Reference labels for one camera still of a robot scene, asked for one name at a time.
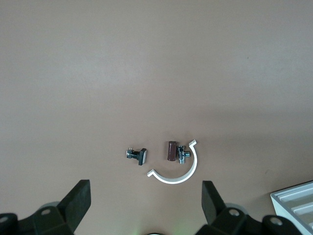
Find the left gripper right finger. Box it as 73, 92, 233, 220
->
195, 180, 306, 235

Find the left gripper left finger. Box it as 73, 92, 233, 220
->
0, 179, 91, 235

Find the black white push button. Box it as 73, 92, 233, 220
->
126, 146, 149, 166

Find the white drawer cabinet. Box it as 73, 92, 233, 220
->
270, 180, 313, 235

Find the white curved pipe clamp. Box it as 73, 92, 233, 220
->
146, 139, 198, 185

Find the brown table cover mat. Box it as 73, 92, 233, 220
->
0, 0, 313, 235

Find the brown handled chrome valve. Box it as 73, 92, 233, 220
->
163, 140, 192, 165

